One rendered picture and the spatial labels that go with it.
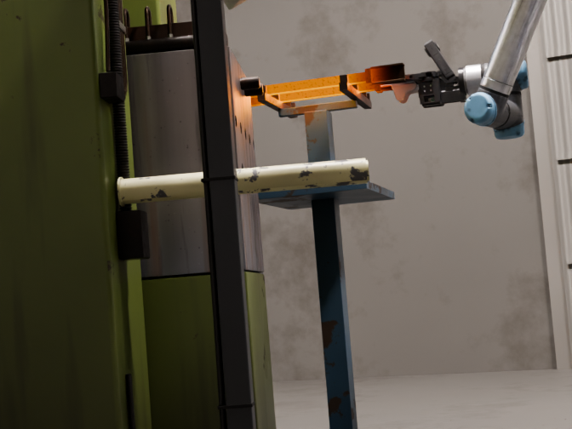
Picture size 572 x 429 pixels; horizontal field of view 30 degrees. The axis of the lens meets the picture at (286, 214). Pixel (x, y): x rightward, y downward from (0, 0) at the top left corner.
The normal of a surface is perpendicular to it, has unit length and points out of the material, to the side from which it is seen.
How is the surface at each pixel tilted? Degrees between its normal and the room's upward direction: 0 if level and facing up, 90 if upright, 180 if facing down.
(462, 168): 90
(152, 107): 90
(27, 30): 90
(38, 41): 90
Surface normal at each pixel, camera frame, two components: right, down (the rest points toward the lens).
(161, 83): -0.07, -0.07
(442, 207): -0.39, -0.04
